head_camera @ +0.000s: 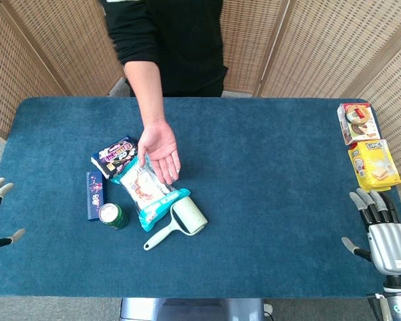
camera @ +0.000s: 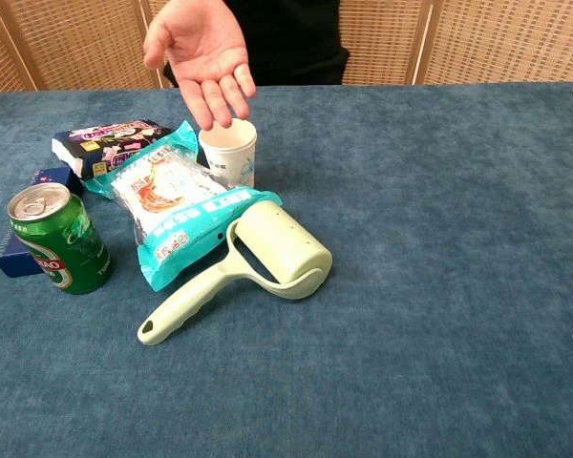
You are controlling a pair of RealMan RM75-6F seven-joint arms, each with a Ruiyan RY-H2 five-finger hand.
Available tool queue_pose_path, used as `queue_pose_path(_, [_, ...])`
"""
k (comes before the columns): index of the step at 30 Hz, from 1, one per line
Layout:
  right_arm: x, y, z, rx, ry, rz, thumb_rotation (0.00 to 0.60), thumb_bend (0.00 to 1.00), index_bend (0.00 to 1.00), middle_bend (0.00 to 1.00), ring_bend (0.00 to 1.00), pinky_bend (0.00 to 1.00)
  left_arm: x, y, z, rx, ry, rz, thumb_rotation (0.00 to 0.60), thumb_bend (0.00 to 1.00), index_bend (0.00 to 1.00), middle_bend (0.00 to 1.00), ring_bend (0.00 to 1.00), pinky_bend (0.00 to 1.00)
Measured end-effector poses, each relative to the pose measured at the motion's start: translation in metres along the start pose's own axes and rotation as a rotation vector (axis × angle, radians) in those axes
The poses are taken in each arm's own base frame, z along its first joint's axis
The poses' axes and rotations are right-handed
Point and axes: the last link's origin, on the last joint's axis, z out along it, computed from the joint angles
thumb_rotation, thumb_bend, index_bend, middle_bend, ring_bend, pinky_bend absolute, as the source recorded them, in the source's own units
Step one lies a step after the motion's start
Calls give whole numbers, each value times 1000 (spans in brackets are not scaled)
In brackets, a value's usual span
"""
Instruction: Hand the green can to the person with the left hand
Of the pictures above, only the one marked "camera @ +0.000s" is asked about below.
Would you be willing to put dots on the person's bare open hand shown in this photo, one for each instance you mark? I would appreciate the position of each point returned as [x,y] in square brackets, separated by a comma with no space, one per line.
[205,43]

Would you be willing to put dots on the dark purple snack packet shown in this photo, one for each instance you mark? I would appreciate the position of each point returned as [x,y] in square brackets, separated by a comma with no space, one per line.
[100,145]

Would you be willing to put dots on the teal and clear snack bag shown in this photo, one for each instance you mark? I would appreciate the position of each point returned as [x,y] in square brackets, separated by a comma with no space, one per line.
[172,200]

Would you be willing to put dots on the blue table cloth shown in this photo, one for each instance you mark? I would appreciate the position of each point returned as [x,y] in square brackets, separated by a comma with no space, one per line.
[363,286]

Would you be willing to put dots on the light green lint roller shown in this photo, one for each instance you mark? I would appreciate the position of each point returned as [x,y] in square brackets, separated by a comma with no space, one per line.
[277,243]

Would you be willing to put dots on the white paper cup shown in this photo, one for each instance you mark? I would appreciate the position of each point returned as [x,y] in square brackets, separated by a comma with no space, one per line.
[231,155]

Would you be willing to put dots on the green beer can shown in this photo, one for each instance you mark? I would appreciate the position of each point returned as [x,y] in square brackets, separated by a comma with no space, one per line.
[67,241]

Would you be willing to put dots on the woven rattan folding screen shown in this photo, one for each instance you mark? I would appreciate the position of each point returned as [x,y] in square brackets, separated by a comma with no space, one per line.
[482,38]

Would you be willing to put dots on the dark blue flat box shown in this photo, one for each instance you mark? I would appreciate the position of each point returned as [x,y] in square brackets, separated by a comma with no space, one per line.
[14,260]

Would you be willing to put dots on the person's black torso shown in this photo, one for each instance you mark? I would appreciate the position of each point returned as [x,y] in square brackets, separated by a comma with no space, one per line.
[296,43]

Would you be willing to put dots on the dark blue small box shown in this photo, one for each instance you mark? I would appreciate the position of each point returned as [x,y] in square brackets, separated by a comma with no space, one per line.
[59,177]

